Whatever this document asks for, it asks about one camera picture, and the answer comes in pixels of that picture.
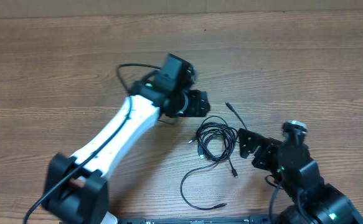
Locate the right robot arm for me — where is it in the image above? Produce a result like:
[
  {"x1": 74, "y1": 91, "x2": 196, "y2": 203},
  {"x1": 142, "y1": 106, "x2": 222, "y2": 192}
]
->
[{"x1": 238, "y1": 125, "x2": 363, "y2": 224}]

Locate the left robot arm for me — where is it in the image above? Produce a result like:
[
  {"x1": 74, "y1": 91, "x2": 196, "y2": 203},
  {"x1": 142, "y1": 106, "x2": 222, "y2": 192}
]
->
[{"x1": 36, "y1": 54, "x2": 210, "y2": 224}]

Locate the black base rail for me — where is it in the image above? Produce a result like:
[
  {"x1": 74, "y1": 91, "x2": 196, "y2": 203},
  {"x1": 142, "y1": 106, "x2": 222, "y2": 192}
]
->
[{"x1": 118, "y1": 215, "x2": 271, "y2": 224}]

